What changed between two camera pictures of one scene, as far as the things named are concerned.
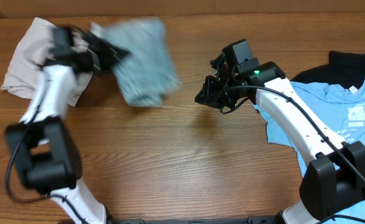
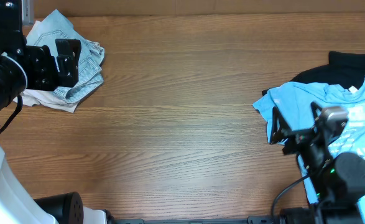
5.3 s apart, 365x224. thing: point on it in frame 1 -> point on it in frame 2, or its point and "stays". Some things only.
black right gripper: x=215 y=90 -> x=297 y=135
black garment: x=344 y=69 stays
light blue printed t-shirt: x=352 y=116 stays
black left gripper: x=101 y=53 -> x=45 y=66
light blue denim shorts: x=148 y=73 -> x=56 y=26
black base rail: x=262 y=220 stays
